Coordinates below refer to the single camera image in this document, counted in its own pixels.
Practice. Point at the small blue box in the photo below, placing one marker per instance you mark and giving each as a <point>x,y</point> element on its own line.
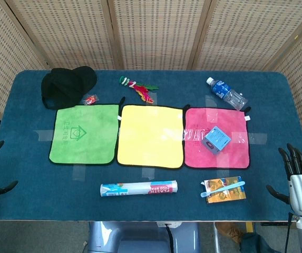
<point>216,139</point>

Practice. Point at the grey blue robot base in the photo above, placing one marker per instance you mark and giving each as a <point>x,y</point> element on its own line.
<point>142,237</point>

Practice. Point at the pink cloth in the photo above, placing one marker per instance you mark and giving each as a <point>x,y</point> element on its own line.
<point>216,138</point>

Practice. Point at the green cloth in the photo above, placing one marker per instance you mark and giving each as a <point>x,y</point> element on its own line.
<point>83,133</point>

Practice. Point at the yellow cloth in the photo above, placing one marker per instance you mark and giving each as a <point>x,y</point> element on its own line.
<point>150,135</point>

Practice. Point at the brown shoe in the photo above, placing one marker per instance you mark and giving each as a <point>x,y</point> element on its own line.
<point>229,232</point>

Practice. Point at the black hat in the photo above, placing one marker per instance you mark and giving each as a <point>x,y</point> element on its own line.
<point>66,85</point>

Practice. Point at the small red candy wrapper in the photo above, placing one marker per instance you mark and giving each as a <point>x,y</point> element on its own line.
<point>90,99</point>

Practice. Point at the plastic water bottle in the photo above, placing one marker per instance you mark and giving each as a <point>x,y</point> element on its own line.
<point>225,92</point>

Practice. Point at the plastic food wrap roll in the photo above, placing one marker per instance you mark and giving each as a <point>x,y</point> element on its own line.
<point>138,188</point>

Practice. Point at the blue table mat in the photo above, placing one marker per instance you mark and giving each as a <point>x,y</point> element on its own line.
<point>145,184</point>

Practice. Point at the colourful feather toy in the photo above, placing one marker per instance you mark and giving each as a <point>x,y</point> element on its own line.
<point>140,88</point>

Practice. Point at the woven bamboo folding screen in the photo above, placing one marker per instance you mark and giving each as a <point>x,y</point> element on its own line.
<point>150,31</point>

